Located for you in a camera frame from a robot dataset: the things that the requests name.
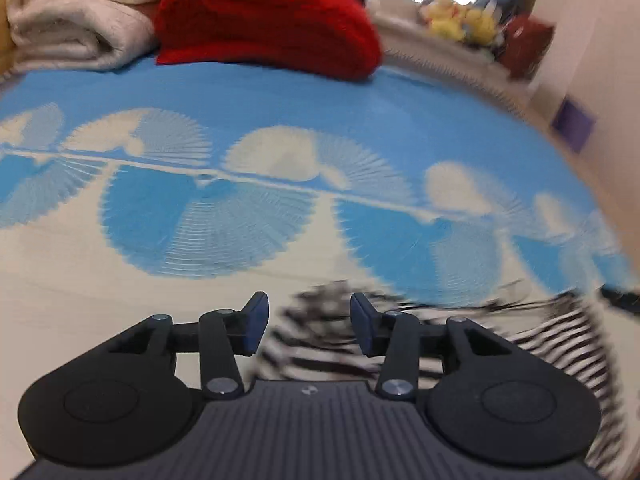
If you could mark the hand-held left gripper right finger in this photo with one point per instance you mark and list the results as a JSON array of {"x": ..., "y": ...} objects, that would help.
[{"x": 365, "y": 325}]

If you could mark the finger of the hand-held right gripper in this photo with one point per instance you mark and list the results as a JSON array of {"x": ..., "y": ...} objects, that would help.
[{"x": 622, "y": 299}]

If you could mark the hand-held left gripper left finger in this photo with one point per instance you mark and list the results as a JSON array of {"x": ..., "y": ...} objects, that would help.
[{"x": 256, "y": 325}]

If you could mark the black white striped hooded sweater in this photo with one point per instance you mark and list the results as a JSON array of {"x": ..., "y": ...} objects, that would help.
[{"x": 565, "y": 340}]

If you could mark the purple box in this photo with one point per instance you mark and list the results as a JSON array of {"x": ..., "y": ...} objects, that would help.
[{"x": 574, "y": 125}]

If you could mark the blue leaf-patterned bed sheet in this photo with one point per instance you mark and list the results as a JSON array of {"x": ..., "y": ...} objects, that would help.
[{"x": 300, "y": 110}]

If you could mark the red cushion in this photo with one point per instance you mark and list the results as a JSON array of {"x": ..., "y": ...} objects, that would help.
[{"x": 527, "y": 45}]

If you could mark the folded red blanket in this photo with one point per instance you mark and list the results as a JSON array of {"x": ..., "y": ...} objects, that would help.
[{"x": 265, "y": 20}]

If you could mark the yellow plush toy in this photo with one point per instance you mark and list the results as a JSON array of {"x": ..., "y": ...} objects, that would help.
[
  {"x": 482, "y": 27},
  {"x": 445, "y": 17}
]

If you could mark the folded cream blanket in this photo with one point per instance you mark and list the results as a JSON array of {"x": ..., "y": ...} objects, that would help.
[{"x": 75, "y": 15}]

